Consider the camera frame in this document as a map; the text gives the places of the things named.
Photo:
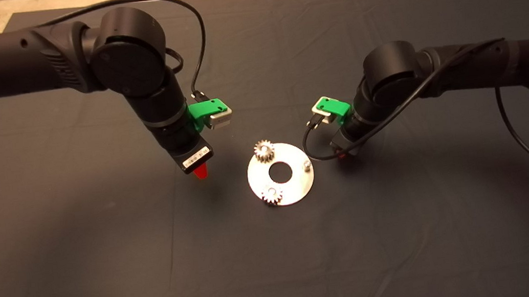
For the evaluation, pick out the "silver steel planetary gear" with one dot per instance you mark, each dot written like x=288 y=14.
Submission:
x=268 y=198
x=265 y=152

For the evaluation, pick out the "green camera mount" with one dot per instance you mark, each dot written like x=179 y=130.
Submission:
x=204 y=109
x=336 y=107

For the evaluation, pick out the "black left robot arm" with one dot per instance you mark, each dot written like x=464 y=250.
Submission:
x=29 y=60

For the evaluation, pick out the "round metal carrier plate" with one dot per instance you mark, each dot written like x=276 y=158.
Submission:
x=298 y=184

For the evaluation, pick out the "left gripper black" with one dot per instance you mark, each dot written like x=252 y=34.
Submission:
x=188 y=149

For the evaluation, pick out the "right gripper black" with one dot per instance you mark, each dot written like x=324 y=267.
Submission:
x=348 y=143

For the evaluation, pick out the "small silver camera box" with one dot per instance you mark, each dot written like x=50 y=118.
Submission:
x=222 y=118
x=318 y=111

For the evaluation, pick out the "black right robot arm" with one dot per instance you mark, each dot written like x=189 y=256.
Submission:
x=433 y=69

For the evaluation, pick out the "dark grey table cloth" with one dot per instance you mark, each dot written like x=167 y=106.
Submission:
x=306 y=262

